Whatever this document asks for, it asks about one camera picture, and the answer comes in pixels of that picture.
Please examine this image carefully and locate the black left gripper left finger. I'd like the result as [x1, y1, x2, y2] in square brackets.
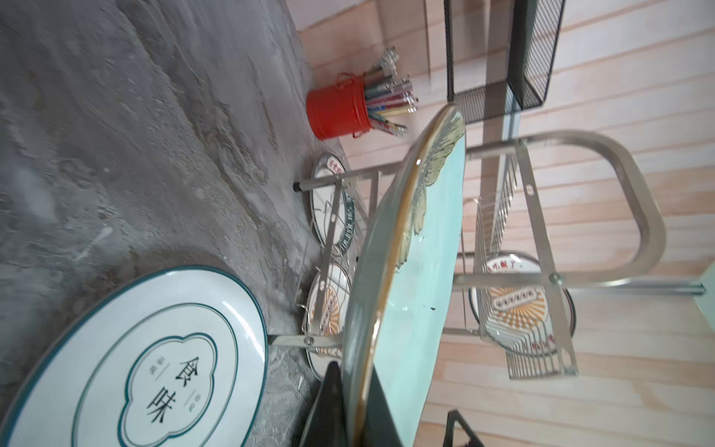
[300, 361, 347, 447]

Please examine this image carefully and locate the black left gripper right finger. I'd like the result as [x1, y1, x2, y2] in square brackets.
[442, 410, 484, 447]

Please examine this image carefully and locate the orange sunburst plate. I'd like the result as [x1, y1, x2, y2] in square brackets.
[468, 251, 577, 357]
[303, 263, 351, 382]

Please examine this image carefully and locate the light blue flower plate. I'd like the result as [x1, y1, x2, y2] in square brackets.
[342, 104, 465, 446]

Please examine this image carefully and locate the white green clover plate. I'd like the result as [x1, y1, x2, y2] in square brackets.
[1, 266, 268, 446]

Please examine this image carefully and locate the stainless steel dish rack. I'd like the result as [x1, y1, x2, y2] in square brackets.
[267, 129, 708, 381]

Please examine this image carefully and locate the green rim lettered plate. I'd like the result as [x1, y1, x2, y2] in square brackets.
[310, 153, 356, 257]

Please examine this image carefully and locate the red pen holder cup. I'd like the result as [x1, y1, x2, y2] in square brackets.
[306, 73, 372, 141]

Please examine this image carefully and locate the bundle of pens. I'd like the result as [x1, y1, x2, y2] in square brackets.
[359, 47, 419, 138]

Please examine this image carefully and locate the black mesh wall basket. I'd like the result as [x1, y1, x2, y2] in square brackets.
[443, 1, 565, 124]

